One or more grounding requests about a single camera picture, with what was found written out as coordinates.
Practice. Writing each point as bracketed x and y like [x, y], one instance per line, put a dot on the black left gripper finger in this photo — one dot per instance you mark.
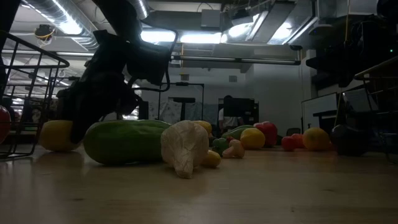
[66, 104]
[85, 119]

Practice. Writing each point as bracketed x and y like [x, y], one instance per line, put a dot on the yellow lemon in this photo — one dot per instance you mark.
[252, 138]
[56, 137]

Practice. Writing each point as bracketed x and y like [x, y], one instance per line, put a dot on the large green cucumber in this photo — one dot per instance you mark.
[124, 141]

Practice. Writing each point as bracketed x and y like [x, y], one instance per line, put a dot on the red apple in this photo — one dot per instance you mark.
[3, 124]

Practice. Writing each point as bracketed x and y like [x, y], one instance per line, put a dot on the white garlic bulb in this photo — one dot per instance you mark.
[185, 146]

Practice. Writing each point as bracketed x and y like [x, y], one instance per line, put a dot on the yellow bell pepper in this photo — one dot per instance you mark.
[204, 125]

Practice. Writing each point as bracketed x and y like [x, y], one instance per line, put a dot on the small green cucumber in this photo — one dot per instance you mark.
[236, 131]

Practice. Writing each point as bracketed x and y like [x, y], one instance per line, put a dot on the red bell pepper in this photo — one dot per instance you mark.
[268, 132]

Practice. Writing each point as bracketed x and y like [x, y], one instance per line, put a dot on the small red pepper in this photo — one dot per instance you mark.
[299, 139]

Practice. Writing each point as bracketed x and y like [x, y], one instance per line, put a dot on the orange yellow mango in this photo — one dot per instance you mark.
[315, 139]

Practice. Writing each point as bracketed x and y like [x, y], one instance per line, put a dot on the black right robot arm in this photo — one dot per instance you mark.
[357, 46]

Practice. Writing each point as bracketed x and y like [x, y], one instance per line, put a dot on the dark round produce item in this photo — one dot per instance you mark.
[348, 140]

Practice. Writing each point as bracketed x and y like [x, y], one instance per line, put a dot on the person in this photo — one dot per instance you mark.
[225, 122]

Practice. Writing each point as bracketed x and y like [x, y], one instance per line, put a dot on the long ceiling light tube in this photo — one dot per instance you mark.
[236, 59]

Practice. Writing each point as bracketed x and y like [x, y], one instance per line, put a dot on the small yellow banana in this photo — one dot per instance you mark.
[212, 159]

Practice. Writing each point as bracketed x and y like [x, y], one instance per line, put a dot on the red strawberry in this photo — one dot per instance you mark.
[288, 143]

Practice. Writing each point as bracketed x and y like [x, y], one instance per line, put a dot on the black chair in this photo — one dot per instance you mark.
[293, 131]

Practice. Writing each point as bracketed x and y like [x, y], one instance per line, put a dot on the whiteboard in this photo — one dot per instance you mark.
[320, 109]

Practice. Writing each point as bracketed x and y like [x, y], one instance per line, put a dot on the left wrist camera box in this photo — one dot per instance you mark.
[149, 62]

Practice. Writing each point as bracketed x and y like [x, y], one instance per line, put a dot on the black stand frame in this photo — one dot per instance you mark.
[186, 84]

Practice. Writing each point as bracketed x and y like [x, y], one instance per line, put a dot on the silver ceiling duct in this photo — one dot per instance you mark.
[40, 7]

